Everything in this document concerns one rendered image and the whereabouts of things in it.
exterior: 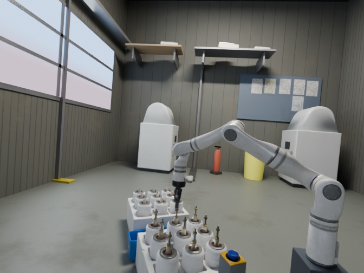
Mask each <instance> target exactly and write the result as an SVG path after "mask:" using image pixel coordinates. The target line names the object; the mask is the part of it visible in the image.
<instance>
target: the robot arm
mask: <svg viewBox="0 0 364 273"><path fill-rule="evenodd" d="M221 140H225V141H226V142H228V143H230V144H232V145H234V146H236V147H238V148H240V149H242V150H244V151H246V152H247V153H249V154H251V155H252V156H253V157H255V158H257V159H258V160H260V161H261V162H263V163H265V164H266V165H268V166H269V167H271V168H272V169H274V170H275V171H277V172H279V173H281V174H283V175H285V176H288V177H290V178H293V179H295V180H296V181H298V182H299V183H301V184H302V185H303V186H305V187H306V188H307V189H309V190H310V191H311V192H312V193H313V194H314V195H315V202H314V206H312V207H311V208H310V214H309V225H308V236H307V247H306V253H305V256H306V258H307V259H309V260H310V261H311V262H312V263H314V264H316V265H318V266H320V267H323V268H333V267H337V261H338V255H339V245H340V243H339V242H338V241H337V232H338V226H339V218H340V217H341V215H342V212H343V205H344V201H345V189H344V187H343V185H342V184H341V183H340V182H338V181H337V180H335V179H332V178H330V177H328V176H325V175H322V174H320V173H318V172H316V171H314V170H312V169H310V168H308V167H306V166H305V165H304V164H302V163H301V162H300V161H299V160H298V159H296V158H295V157H294V156H293V155H291V154H290V153H288V152H287V151H285V150H283V149H282V148H280V147H278V146H276V145H274V144H271V143H268V142H264V141H260V140H257V139H255V138H253V137H252V136H250V135H248V134H247V133H245V125H244V124H243V123H242V122H241V121H239V120H231V121H229V122H228V123H227V124H225V125H224V126H222V127H220V128H218V129H215V130H214V131H212V132H209V133H206V134H203V135H200V136H198V137H195V138H193V139H191V140H187V141H183V142H179V143H177V144H175V145H174V146H173V153H174V154H175V155H177V156H179V158H178V159H177V160H176V161H175V162H174V171H173V179H172V186H174V187H176V188H175V190H174V202H175V209H179V202H180V199H181V192H182V187H185V185H186V182H187V183H192V182H193V176H191V175H190V176H186V166H187V162H188V159H189V156H190V152H196V151H199V150H202V149H205V148H207V147H209V146H211V145H213V144H215V143H217V142H219V141H221Z"/></svg>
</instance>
